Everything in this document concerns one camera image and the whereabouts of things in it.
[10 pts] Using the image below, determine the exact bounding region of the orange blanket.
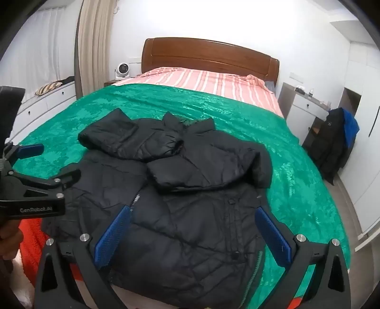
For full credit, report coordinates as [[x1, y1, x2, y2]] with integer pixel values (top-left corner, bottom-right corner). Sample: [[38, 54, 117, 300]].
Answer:
[[18, 219, 302, 309]]

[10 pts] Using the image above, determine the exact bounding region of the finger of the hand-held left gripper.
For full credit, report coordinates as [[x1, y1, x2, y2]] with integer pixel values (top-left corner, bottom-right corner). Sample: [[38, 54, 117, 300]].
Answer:
[[1, 142, 45, 167], [0, 169, 82, 202]]

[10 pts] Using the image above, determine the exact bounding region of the wooden headboard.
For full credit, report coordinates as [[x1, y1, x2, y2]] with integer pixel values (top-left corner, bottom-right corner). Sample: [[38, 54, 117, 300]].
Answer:
[[141, 38, 280, 96]]

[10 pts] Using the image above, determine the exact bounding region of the dark wooden chair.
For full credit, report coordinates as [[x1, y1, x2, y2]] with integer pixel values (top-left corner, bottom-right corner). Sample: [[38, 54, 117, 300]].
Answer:
[[303, 117, 327, 149]]

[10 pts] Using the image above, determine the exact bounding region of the white sheer curtain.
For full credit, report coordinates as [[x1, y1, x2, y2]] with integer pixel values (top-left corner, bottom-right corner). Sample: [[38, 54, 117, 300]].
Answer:
[[6, 6, 79, 101]]

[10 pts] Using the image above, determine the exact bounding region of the white desk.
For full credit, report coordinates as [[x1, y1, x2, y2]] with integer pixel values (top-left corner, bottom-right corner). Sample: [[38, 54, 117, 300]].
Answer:
[[286, 83, 333, 131]]

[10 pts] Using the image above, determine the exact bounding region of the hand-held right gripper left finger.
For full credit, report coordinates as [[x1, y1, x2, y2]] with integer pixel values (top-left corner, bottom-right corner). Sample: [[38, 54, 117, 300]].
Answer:
[[34, 205, 133, 309]]

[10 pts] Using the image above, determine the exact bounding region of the green patterned blanket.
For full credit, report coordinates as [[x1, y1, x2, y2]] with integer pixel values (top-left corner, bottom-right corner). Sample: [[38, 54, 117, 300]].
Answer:
[[9, 83, 351, 309]]

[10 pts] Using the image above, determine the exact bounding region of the black quilted duvet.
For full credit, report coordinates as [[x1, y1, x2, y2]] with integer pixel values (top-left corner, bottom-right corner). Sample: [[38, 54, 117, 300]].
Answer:
[[42, 107, 274, 308]]

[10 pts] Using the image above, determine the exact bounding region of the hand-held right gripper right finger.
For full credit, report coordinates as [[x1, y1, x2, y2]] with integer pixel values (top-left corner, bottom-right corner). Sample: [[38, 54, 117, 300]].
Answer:
[[255, 206, 352, 309]]

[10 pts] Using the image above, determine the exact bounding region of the white wardrobe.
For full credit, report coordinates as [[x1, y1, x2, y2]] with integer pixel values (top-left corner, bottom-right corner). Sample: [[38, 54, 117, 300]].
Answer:
[[338, 42, 380, 238]]

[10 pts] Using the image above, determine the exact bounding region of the striped cushion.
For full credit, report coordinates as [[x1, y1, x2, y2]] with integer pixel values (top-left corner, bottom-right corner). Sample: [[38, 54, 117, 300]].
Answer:
[[35, 82, 63, 96]]

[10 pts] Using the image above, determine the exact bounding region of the small white fan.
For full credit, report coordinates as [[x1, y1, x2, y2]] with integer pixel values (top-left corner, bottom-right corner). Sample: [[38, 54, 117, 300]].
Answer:
[[115, 62, 131, 80]]

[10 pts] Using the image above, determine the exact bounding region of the person's left hand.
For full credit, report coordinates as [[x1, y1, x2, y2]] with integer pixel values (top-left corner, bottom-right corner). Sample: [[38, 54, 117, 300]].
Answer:
[[0, 218, 25, 261]]

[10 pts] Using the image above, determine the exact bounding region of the white drawer cabinet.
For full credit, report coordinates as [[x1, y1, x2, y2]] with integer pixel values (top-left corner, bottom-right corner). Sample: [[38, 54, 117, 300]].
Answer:
[[9, 81, 77, 143]]

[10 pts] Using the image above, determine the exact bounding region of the blue garment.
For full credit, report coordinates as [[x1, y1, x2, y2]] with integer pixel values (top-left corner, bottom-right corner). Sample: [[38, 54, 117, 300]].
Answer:
[[341, 107, 360, 147]]

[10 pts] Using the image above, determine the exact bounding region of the beige curtain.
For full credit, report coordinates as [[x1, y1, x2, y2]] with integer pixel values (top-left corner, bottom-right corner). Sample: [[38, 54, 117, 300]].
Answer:
[[78, 0, 112, 98]]

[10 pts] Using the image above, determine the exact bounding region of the pink patterned pillow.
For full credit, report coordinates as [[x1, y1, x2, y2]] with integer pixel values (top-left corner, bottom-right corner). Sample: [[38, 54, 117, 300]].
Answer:
[[111, 67, 285, 119]]

